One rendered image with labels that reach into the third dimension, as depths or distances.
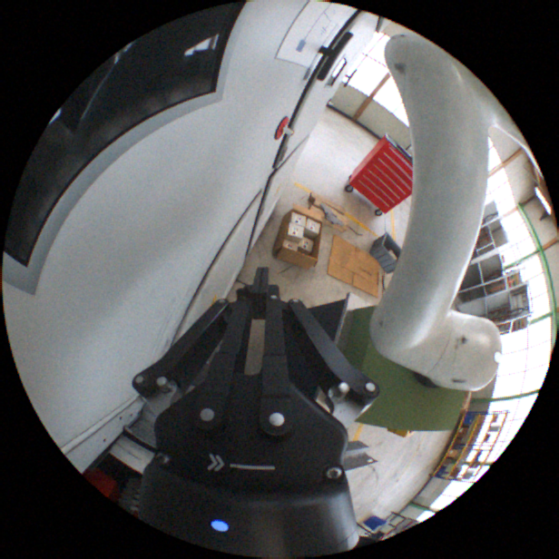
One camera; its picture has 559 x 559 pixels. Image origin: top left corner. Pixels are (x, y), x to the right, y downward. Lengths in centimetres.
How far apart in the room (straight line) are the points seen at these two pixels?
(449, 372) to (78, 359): 42
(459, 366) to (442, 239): 20
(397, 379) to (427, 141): 51
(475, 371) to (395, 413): 28
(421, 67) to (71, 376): 37
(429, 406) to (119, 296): 64
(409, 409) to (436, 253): 44
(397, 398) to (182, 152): 61
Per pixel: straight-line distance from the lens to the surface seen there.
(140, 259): 16
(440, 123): 20
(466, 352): 32
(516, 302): 503
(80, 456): 30
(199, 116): 16
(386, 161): 222
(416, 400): 56
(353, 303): 62
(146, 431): 45
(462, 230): 21
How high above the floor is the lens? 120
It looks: 66 degrees down
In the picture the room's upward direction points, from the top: 49 degrees clockwise
